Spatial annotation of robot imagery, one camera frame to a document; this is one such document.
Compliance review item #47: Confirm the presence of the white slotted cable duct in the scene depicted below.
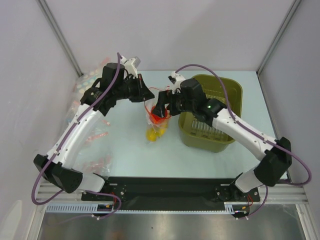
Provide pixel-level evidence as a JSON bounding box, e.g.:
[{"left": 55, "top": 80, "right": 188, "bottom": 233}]
[{"left": 45, "top": 202, "right": 250, "bottom": 215}]

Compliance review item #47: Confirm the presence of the aluminium frame rail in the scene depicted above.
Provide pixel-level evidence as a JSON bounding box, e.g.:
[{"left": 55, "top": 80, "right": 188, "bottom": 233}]
[{"left": 36, "top": 177, "right": 307, "bottom": 240}]

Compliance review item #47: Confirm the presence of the clear zip bag orange zipper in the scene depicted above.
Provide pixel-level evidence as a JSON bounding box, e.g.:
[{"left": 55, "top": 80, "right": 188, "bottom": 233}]
[{"left": 144, "top": 87, "right": 171, "bottom": 142}]

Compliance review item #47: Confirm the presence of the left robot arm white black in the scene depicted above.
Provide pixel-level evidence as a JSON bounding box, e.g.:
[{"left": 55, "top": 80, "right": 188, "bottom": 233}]
[{"left": 33, "top": 58, "right": 155, "bottom": 200}]

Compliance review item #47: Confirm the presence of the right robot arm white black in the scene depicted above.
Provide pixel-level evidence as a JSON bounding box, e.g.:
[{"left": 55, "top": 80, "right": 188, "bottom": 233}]
[{"left": 152, "top": 75, "right": 292, "bottom": 201}]

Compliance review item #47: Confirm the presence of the red toy tomato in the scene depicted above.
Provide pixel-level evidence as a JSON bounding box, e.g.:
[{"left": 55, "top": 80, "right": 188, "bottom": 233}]
[{"left": 149, "top": 105, "right": 171, "bottom": 125}]

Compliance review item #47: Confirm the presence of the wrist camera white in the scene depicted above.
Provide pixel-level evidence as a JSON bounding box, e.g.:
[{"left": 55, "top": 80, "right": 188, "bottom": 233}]
[
  {"left": 120, "top": 55, "right": 141, "bottom": 78},
  {"left": 168, "top": 71, "right": 186, "bottom": 94}
]

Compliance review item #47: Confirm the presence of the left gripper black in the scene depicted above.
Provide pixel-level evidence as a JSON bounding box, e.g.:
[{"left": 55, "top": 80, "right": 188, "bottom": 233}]
[{"left": 114, "top": 73, "right": 155, "bottom": 103}]

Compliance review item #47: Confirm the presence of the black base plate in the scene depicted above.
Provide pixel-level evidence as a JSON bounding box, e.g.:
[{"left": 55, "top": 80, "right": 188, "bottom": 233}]
[{"left": 81, "top": 176, "right": 260, "bottom": 206}]

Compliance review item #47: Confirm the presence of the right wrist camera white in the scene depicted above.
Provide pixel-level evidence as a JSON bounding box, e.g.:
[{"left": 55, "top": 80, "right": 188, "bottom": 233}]
[{"left": 168, "top": 71, "right": 186, "bottom": 94}]

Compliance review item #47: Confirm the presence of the olive green plastic bin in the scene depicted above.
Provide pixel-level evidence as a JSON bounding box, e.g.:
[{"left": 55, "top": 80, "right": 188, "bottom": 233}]
[{"left": 177, "top": 74, "right": 245, "bottom": 154}]

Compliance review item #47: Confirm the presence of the yellow toy starfruit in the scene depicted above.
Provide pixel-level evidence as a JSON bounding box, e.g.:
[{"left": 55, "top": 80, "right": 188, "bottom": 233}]
[{"left": 145, "top": 127, "right": 167, "bottom": 142}]

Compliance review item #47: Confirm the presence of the pile of clear zip bags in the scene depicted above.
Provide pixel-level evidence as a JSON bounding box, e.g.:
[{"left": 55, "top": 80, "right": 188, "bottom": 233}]
[{"left": 53, "top": 57, "right": 111, "bottom": 175}]

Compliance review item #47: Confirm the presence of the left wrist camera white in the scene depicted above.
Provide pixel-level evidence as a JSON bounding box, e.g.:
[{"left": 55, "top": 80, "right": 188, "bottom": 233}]
[{"left": 120, "top": 55, "right": 141, "bottom": 78}]

